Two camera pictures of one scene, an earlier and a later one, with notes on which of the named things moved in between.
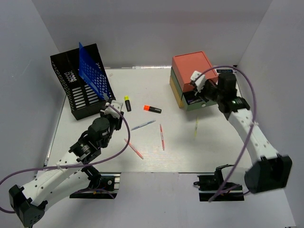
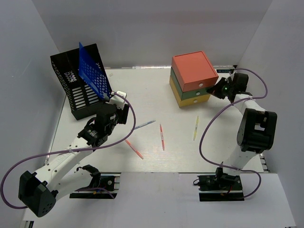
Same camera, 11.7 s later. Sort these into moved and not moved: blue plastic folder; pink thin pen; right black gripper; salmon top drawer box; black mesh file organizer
Moved: right black gripper
Not moved: black mesh file organizer; salmon top drawer box; pink thin pen; blue plastic folder
